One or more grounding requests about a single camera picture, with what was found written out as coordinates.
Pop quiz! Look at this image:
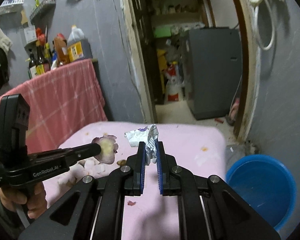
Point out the green plastic box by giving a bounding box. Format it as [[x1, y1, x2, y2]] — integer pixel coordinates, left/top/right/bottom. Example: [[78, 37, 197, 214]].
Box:
[[153, 26, 172, 38]]

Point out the red white sack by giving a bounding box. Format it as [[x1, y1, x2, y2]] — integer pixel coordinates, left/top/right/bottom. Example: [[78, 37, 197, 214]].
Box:
[[165, 61, 184, 103]]

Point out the pink floral table cloth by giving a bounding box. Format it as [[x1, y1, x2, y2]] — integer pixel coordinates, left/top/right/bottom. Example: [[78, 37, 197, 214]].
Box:
[[56, 121, 226, 239]]

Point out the pink checked cloth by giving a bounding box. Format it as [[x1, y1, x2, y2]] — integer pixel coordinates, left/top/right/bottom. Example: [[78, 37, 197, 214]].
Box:
[[6, 60, 107, 154]]

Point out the white purple torn wrapper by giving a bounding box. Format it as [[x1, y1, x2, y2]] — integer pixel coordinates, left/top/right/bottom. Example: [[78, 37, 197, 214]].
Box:
[[125, 124, 159, 165]]

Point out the left hand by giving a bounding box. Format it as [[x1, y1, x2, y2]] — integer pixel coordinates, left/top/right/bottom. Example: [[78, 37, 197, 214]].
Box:
[[0, 182, 47, 219]]

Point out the wall wire shelf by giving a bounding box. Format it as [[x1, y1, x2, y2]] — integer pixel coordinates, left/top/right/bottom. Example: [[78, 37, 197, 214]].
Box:
[[29, 0, 56, 25]]

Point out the orange sauce bottle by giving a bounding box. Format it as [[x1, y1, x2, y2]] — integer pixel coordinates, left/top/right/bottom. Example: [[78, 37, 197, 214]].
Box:
[[53, 33, 70, 66]]

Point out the dark sauce bottle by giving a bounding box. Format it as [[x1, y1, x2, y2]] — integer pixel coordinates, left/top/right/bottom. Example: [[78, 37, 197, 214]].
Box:
[[36, 40, 50, 75]]

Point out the large oil jug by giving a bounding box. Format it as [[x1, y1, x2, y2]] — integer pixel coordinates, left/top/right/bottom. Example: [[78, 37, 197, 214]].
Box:
[[67, 25, 93, 62]]

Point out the purple peeled vegetable scrap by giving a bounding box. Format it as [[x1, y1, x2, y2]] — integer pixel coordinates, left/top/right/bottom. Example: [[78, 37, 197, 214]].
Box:
[[92, 135, 119, 165]]

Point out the blue plastic bucket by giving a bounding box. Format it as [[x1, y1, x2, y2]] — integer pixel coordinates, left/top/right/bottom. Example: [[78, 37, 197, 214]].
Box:
[[226, 154, 296, 231]]

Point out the grey refrigerator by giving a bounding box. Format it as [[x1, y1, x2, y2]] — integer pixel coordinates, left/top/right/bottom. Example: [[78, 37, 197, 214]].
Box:
[[180, 28, 242, 120]]

